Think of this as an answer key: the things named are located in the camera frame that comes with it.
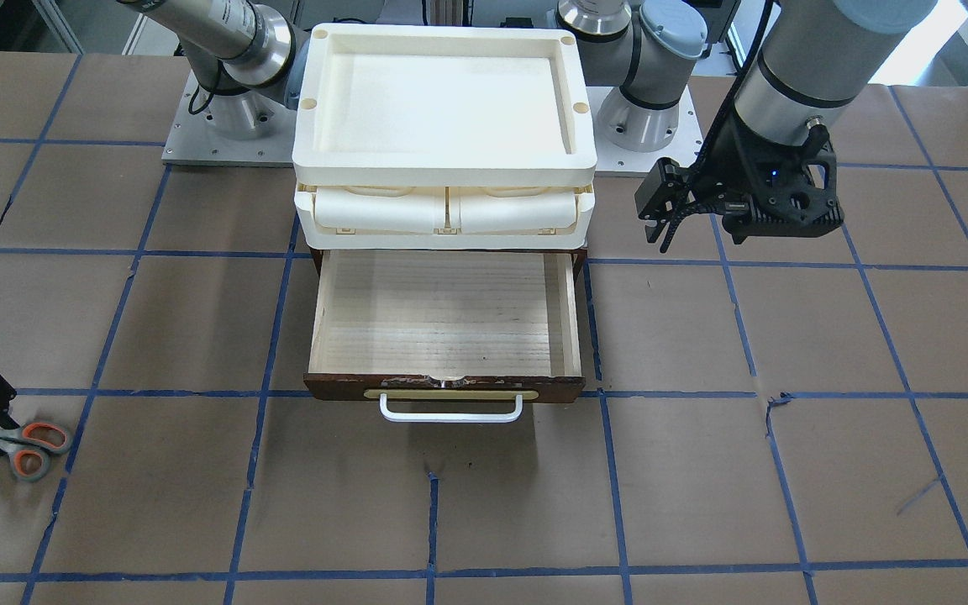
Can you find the cream plastic base box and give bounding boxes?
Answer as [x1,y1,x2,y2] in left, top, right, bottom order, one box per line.
[293,184,595,250]

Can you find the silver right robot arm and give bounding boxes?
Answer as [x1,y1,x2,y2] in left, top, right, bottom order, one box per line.
[0,1,310,481]

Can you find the orange grey scissors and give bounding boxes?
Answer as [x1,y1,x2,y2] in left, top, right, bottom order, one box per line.
[0,421,72,482]

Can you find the wooden drawer with white handle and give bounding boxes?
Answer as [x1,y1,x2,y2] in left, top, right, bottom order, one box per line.
[304,249,587,423]

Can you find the cream plastic tray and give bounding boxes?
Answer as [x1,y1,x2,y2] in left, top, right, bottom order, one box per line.
[292,24,597,188]

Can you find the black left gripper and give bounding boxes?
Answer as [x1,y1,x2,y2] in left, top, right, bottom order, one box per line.
[707,126,844,244]

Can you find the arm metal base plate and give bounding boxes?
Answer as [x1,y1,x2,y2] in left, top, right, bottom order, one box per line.
[162,74,297,167]
[588,86,702,177]

